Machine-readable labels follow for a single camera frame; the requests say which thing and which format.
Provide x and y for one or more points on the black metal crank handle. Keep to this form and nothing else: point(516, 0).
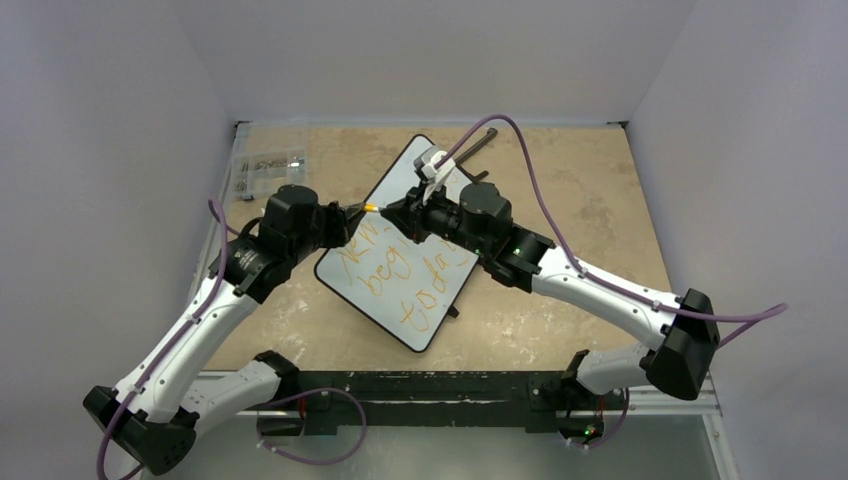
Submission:
point(462, 158)

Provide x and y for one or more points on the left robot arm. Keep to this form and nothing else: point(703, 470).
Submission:
point(156, 413)

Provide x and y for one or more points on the aluminium frame rail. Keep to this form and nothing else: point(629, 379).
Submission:
point(644, 401)

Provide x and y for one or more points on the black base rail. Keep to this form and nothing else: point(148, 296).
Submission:
point(535, 401)

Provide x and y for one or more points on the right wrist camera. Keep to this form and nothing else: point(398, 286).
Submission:
point(433, 167)

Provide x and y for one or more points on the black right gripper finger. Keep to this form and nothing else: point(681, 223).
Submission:
point(409, 203)
point(404, 222)

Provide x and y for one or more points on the white whiteboard black frame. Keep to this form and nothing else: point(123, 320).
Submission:
point(407, 289)

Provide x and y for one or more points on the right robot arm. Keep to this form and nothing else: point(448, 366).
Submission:
point(674, 348)

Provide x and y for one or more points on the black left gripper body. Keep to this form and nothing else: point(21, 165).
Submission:
point(331, 229)

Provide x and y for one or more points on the clear plastic screw box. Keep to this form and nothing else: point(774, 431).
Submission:
point(262, 174)

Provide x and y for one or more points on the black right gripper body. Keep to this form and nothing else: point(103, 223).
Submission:
point(413, 217)

